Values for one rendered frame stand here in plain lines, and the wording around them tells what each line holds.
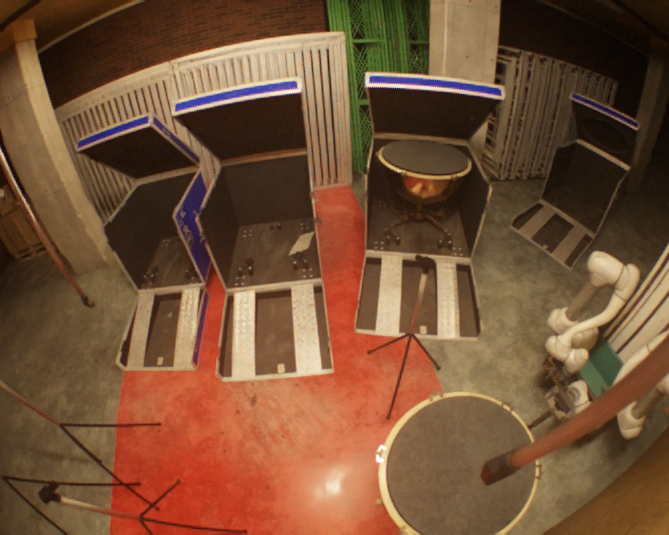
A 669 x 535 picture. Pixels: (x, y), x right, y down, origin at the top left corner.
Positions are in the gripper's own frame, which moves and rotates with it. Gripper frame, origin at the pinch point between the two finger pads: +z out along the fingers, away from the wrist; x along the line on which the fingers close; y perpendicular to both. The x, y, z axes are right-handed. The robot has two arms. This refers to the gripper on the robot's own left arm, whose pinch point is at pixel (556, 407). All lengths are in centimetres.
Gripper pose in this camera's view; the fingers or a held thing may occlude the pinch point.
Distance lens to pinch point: 165.9
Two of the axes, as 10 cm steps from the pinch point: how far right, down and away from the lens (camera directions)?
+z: -9.0, -0.2, -4.3
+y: 2.9, -7.6, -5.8
